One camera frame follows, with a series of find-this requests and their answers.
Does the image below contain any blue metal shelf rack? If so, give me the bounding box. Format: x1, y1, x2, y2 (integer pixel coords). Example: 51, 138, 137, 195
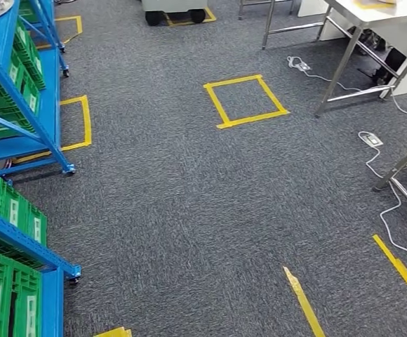
0, 204, 82, 337
0, 0, 77, 187
18, 0, 70, 79

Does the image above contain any yellow floor tape square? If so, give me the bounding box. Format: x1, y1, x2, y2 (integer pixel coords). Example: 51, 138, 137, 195
282, 265, 328, 337
203, 74, 291, 131
164, 6, 217, 28
36, 15, 83, 51

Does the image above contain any yellow floor tape strip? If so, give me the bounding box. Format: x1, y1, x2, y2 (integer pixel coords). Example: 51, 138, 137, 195
13, 95, 93, 164
372, 234, 407, 313

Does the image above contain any white wheeled cart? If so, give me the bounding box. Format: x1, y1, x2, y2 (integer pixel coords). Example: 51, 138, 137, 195
140, 0, 208, 27

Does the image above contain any black bag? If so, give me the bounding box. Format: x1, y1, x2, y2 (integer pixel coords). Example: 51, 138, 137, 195
347, 27, 407, 88

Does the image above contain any white desk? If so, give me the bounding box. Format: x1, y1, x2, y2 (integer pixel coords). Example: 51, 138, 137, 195
313, 0, 407, 118

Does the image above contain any steel table frame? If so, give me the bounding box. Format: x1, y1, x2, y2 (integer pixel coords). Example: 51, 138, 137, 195
237, 0, 331, 51

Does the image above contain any white floor cable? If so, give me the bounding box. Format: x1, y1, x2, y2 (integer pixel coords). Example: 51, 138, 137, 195
286, 55, 407, 126
358, 131, 407, 262

